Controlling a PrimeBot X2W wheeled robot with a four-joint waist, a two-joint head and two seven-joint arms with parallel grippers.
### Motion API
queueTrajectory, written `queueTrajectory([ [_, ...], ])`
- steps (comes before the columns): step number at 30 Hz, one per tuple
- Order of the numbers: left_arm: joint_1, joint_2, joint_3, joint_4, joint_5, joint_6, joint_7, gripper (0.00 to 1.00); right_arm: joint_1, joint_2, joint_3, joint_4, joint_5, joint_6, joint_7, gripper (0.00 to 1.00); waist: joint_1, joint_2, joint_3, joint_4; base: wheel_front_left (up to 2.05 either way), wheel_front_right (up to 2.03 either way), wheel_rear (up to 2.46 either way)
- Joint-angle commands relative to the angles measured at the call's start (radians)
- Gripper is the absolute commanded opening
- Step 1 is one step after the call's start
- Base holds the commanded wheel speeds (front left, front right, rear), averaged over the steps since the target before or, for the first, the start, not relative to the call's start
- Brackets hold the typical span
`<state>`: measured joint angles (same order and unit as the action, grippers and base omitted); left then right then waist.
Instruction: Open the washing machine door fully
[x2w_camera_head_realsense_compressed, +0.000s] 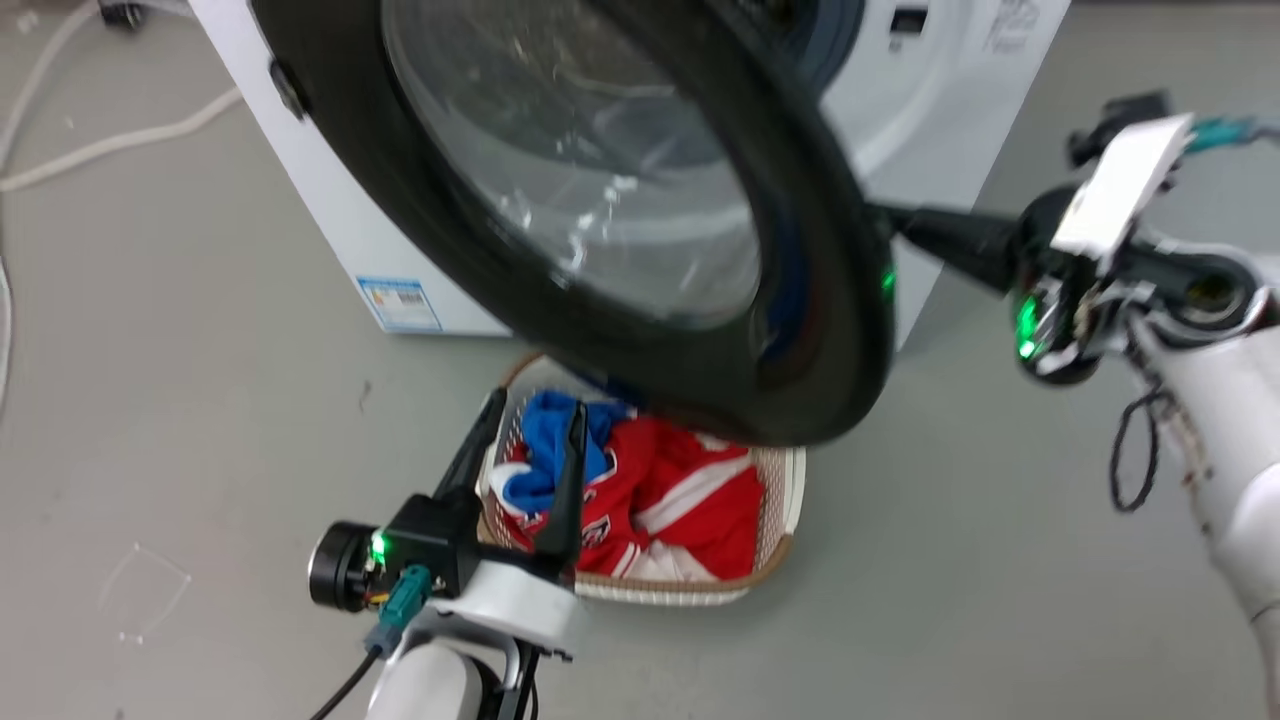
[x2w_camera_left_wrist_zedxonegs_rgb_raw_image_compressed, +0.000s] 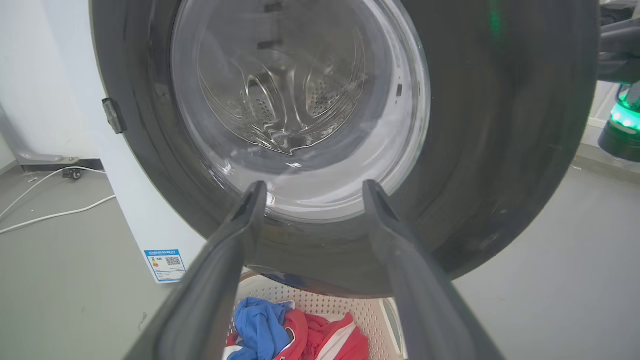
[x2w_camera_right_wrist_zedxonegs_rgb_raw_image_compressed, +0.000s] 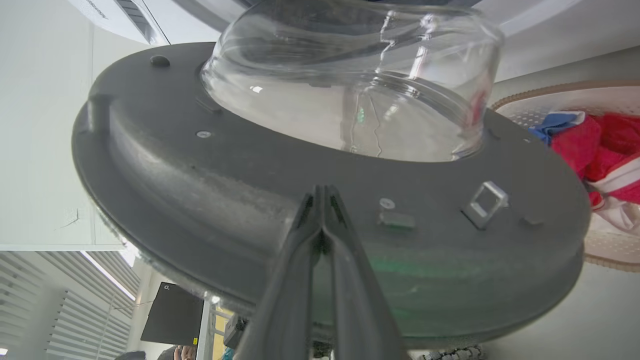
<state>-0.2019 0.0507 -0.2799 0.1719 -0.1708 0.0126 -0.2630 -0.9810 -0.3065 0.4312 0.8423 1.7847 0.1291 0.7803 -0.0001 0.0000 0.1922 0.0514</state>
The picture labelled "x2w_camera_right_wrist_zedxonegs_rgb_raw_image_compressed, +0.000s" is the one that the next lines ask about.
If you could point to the black monitor screen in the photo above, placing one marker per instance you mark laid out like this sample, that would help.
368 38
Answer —
172 315

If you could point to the blue white clothing item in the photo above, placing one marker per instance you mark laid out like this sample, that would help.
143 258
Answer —
552 125

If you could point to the red clothing item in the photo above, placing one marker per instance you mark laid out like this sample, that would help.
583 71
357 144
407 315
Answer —
595 145

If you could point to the grey washing machine door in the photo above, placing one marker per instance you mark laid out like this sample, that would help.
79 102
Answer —
200 200

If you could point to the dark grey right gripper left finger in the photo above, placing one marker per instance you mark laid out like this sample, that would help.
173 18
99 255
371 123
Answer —
290 300

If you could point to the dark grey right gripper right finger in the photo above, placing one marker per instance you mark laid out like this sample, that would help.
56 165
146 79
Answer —
360 300

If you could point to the white red striped garment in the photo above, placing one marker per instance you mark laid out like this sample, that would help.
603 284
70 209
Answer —
622 192

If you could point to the white perforated laundry basket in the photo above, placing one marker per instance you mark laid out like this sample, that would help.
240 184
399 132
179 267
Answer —
605 245

